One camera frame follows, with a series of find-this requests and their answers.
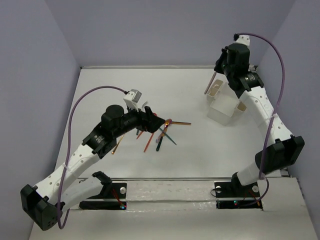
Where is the silver fork dark handle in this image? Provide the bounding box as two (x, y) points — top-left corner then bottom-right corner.
(136, 101), (148, 136)

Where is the gold fork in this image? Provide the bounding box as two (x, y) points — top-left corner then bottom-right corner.
(111, 134), (125, 155)

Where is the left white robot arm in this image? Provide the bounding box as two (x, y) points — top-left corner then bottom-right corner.
(20, 104), (165, 231)

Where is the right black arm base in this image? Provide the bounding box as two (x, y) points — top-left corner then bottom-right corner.
(210, 181), (263, 210)

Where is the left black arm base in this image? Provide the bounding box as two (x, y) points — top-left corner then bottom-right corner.
(78, 181), (127, 211)

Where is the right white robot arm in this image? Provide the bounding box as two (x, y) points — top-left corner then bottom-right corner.
(214, 43), (305, 196)

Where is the teal spoon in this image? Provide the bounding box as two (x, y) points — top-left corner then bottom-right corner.
(159, 128), (177, 145)

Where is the iridescent spoon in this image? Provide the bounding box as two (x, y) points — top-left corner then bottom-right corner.
(156, 118), (172, 143)

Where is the white utensil caddy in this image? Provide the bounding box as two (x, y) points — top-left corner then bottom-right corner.
(206, 79), (247, 126)

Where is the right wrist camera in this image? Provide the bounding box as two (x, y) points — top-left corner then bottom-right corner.
(233, 33), (251, 47)

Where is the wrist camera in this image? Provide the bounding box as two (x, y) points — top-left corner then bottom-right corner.
(233, 33), (251, 47)
(123, 89), (142, 111)

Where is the gold knife dark handle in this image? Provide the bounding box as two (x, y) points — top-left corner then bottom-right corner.
(156, 127), (168, 152)

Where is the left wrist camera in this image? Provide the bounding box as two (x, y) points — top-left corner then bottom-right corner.
(123, 89), (142, 111)

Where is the metal table rail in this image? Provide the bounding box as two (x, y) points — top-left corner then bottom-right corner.
(80, 64), (259, 71)

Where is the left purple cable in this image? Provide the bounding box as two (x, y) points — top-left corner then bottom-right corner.
(57, 85), (128, 230)

